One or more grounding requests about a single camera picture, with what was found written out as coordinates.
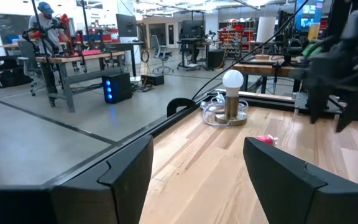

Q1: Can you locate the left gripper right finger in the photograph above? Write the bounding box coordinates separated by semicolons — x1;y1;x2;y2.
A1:
242;136;358;224

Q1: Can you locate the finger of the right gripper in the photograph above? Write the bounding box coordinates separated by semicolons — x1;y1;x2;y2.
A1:
336;93;358;133
308;88;328;124

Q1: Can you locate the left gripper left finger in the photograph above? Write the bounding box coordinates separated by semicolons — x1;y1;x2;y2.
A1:
0;134;154;224

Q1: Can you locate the grey office chair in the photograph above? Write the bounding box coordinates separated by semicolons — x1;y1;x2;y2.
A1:
16;40;46;97
150;34;174;75

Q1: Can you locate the yellow container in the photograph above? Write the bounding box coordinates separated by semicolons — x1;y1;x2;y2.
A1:
308;22;321;40

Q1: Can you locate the red and white charger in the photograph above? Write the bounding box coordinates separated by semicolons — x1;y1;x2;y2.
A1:
255;134;278;147

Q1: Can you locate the blue display screen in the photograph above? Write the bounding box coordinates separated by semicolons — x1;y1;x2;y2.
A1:
295;0;324;32

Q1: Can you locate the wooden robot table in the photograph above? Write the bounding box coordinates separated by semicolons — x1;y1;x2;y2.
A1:
233;54;310;94

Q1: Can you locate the brass lamp with white bulb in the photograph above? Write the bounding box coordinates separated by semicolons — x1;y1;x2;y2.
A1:
214;68;248;127

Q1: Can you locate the white paper roll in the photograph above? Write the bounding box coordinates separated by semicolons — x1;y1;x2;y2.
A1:
255;16;277;44

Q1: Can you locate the red parts rack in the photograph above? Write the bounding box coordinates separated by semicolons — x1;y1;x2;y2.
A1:
218;24;254;52

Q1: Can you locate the black cabinet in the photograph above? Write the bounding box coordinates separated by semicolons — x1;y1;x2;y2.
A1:
207;49;226;70

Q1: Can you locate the computer tower with blue lights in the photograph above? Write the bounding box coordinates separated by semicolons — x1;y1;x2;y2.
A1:
101;72;133;105

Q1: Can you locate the black bag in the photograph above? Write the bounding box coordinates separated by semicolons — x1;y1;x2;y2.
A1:
0;67;32;88

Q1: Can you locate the black desk with monitor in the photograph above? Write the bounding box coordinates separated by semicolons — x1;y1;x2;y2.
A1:
177;11;211;71

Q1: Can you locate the wooden top workbench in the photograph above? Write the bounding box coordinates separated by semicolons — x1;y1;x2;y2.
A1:
35;49;126;113

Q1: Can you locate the black floor box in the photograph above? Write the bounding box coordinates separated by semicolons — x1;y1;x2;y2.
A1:
140;73;165;86

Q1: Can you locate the person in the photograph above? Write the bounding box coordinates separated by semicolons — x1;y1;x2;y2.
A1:
28;1;71;94

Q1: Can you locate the black computer monitor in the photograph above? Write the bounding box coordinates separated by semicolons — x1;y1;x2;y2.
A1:
116;13;139;38

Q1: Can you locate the green cable bundle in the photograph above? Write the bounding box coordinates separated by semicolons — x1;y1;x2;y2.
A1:
301;43;323;58

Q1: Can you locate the thin black cable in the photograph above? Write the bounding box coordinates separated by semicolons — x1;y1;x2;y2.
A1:
191;0;310;100

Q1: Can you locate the white bulb on wire stand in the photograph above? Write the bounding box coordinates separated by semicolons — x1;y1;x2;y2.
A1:
200;90;250;127

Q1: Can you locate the black arched strap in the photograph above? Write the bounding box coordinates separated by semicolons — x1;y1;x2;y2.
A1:
166;97;197;118

